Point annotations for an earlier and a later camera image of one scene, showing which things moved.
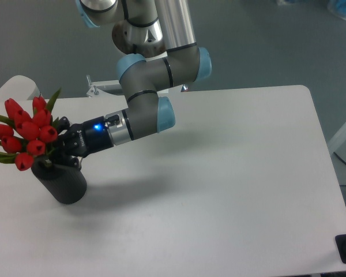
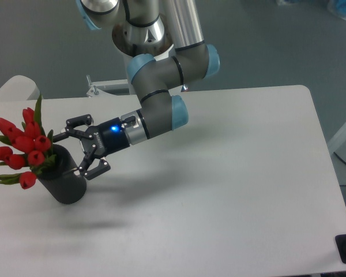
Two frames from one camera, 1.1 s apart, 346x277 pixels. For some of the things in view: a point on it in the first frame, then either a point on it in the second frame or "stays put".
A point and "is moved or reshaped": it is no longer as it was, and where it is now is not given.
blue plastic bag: (345, 9) stays put
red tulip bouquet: (28, 131) is moved or reshaped
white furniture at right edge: (345, 144) stays put
